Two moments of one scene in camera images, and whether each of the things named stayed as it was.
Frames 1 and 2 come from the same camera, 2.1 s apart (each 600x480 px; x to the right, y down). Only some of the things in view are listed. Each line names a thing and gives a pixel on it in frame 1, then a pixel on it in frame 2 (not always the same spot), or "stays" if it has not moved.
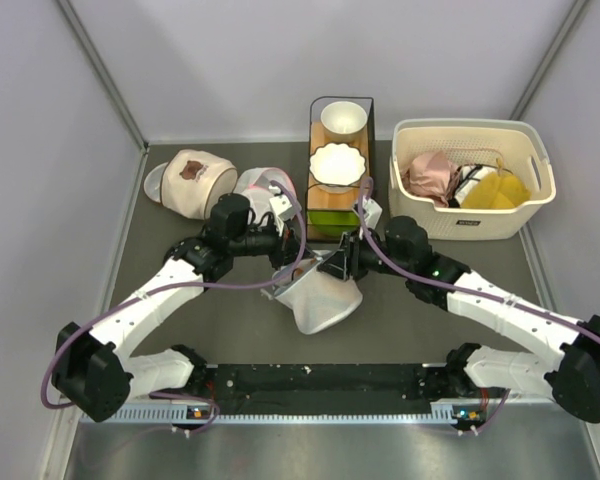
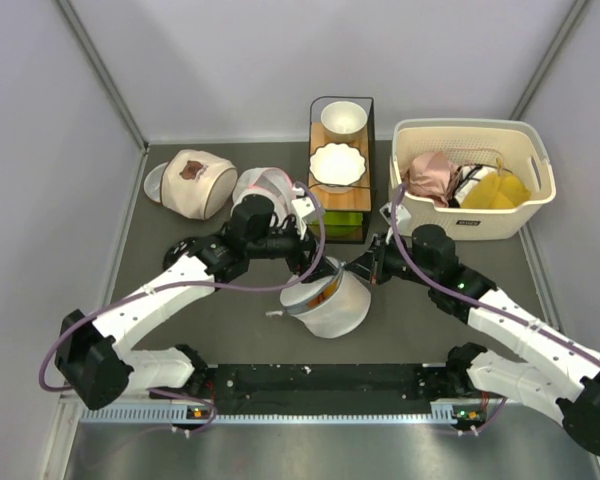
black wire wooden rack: x=341 y=153 stays
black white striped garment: x=468 y=177 stays
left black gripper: x=286 y=248 → x=300 y=263
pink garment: x=431 y=177 stays
